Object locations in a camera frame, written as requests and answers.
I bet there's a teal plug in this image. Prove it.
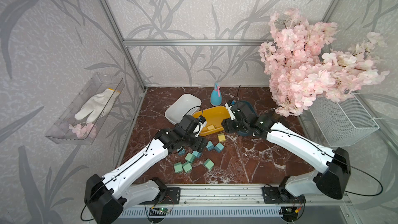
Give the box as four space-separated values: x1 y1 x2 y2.
206 141 214 151
214 143 224 153
177 149 186 156
192 151 202 159

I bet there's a yellow plug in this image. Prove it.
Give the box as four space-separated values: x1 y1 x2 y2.
217 133 226 143
206 125 217 133

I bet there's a green plug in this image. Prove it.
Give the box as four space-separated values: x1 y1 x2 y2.
174 162 183 174
182 162 193 173
203 159 215 170
185 153 196 163

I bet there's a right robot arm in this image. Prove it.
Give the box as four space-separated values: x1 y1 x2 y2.
222 100 351 203

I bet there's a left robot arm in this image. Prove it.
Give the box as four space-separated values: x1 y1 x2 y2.
84 115 207 224

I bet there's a dark teal storage box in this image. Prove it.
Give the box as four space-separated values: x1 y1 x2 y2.
227 101 260 137

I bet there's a yellow storage box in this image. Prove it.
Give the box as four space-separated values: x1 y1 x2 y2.
200 106 230 136

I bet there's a white storage box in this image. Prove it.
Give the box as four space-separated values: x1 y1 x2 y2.
165 94 202 124

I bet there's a pink cherry blossom plant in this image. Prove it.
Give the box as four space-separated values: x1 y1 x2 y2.
259 9 389 117

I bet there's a white work glove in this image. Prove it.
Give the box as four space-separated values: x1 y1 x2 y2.
74 88 120 123

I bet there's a pink flower on shelf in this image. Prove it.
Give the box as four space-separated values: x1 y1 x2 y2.
68 122 97 139

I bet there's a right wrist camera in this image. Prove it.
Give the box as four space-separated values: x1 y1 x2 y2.
225 100 238 121

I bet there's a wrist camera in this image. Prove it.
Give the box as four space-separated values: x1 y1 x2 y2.
225 100 238 121
194 116 207 137

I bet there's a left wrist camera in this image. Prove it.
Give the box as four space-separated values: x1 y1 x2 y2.
194 116 207 137

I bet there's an aluminium front rail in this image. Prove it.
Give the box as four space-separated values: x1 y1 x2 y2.
90 184 353 207

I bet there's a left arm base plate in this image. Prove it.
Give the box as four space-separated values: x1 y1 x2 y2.
145 187 181 205

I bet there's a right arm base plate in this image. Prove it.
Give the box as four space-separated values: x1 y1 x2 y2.
262 184 306 205

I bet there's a white wire mesh basket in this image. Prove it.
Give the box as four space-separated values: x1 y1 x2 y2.
309 96 379 147

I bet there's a clear acrylic wall shelf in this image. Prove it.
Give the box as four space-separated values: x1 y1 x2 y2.
45 73 125 145

